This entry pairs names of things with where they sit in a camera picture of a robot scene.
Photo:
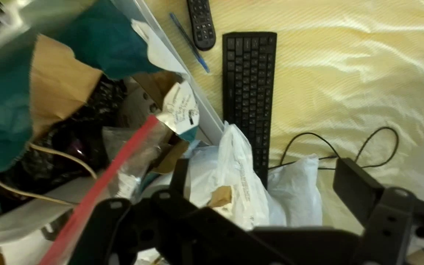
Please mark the teal cloth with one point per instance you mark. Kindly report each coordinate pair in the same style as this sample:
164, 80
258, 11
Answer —
1, 118

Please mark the brown paper bag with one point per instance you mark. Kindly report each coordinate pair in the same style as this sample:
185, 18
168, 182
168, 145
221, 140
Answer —
59, 83

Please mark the black lace fabric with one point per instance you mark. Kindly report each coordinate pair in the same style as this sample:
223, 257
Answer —
70, 142

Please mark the yellow bed sheet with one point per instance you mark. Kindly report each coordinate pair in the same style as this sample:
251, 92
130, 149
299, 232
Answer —
360, 74

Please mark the brown cardboard tag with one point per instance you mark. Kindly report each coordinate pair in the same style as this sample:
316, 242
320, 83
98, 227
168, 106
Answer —
220, 198

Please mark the white paper envelope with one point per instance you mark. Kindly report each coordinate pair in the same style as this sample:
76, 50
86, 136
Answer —
158, 49

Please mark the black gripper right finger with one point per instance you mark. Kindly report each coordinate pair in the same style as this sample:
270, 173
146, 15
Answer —
398, 226

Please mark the white plastic bag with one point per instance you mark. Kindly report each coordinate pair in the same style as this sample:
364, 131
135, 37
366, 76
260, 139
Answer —
242, 167

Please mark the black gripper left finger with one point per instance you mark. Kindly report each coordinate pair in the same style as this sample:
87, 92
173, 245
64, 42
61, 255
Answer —
173, 230

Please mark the white handwritten tag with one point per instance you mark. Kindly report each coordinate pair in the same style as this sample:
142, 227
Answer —
180, 108

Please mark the black keyboard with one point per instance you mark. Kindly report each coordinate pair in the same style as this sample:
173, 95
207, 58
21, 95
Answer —
249, 89

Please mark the black remote control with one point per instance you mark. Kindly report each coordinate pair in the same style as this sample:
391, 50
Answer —
202, 24

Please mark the clear plastic storage bin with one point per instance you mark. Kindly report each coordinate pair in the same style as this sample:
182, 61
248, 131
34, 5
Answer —
192, 93

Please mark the blue pen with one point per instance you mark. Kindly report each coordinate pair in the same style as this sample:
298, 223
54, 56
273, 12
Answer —
190, 45

